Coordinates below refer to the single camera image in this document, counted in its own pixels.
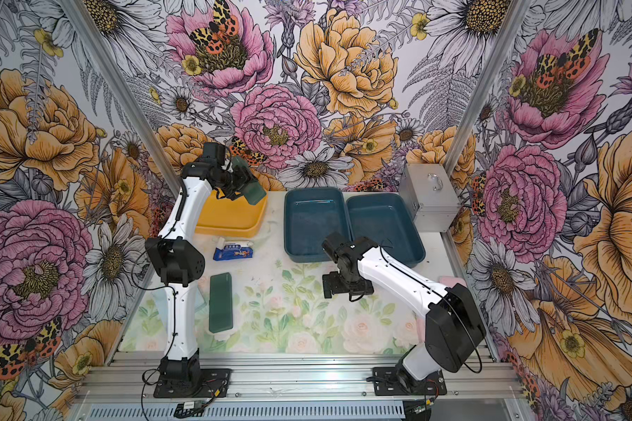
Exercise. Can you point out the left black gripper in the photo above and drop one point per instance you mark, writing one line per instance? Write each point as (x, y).
(244, 177)

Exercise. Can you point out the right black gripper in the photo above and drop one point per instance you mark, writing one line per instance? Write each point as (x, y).
(365, 287)

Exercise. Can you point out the dark green pencil case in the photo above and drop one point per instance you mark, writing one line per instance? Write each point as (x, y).
(221, 303)
(246, 184)

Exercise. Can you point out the large teal plastic tray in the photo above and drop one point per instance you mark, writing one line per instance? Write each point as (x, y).
(384, 218)

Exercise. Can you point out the silver metal case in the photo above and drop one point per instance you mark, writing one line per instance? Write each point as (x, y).
(429, 197)

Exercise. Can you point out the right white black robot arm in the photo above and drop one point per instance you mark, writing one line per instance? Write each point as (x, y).
(449, 316)

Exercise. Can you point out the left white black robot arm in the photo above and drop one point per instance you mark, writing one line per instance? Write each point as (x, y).
(179, 264)

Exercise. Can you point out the right pink pencil case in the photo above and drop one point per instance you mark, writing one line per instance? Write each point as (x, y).
(451, 281)

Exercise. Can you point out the yellow plastic tray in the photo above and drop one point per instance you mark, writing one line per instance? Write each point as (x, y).
(232, 219)

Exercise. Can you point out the blue white gauze bandage pack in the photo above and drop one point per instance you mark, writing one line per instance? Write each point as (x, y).
(231, 250)

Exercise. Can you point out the small teal plastic tray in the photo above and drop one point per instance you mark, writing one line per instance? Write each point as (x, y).
(309, 216)

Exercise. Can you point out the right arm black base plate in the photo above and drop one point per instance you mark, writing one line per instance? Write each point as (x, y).
(395, 381)

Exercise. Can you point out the aluminium front rail frame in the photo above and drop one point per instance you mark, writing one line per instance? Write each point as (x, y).
(293, 377)

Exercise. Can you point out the white slotted cable duct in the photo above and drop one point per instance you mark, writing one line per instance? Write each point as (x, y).
(355, 410)

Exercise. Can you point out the left aluminium corner post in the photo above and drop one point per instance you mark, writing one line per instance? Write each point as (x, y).
(100, 51)

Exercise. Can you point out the aluminium corner post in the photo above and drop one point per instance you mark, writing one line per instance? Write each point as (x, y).
(100, 51)
(510, 27)

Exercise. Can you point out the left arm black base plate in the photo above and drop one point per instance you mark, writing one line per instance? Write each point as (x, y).
(199, 383)

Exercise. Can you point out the right aluminium corner post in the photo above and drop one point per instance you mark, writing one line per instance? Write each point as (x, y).
(510, 27)

